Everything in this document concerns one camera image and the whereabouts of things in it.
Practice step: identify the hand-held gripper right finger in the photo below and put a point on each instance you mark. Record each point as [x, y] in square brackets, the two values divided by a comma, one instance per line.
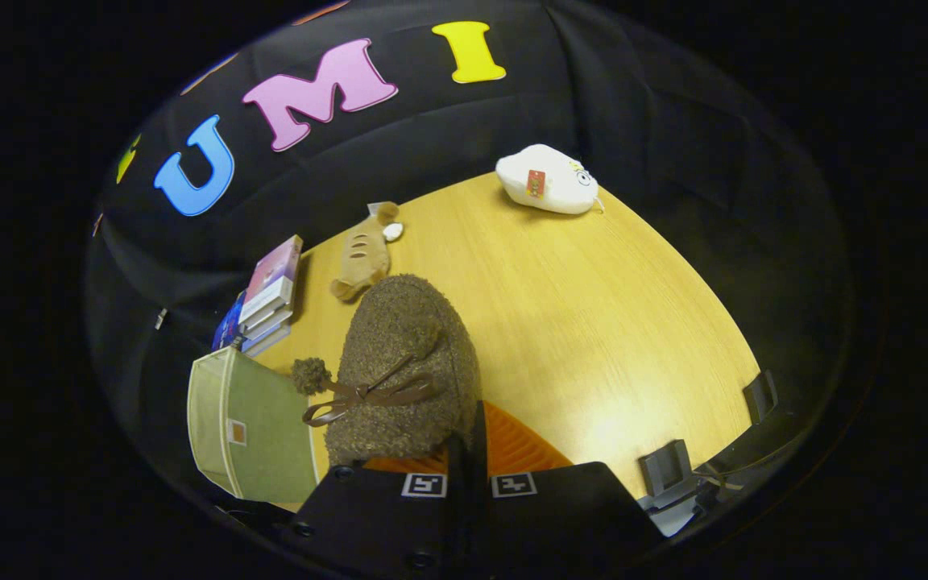
[481, 451]

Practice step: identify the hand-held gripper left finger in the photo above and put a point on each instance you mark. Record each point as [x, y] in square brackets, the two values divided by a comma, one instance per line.
[367, 515]

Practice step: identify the brown fuzzy shoe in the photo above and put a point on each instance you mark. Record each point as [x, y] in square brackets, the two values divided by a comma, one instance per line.
[408, 346]

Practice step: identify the green fabric storage box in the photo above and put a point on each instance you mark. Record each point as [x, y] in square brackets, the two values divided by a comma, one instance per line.
[271, 427]

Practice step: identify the white spine book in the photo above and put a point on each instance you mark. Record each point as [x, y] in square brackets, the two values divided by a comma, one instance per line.
[267, 322]

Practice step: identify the brown bread plush toy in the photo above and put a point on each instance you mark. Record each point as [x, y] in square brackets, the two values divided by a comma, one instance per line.
[363, 258]

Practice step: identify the pink cover book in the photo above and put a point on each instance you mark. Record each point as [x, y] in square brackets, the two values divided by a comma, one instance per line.
[275, 266]

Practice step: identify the white plush toy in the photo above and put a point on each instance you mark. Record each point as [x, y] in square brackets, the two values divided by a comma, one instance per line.
[561, 181]

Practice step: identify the black backdrop cloth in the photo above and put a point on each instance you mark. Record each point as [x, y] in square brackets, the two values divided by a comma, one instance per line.
[673, 161]

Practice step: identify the dark grey bracket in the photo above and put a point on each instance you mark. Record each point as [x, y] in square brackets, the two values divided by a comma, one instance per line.
[665, 467]
[760, 395]

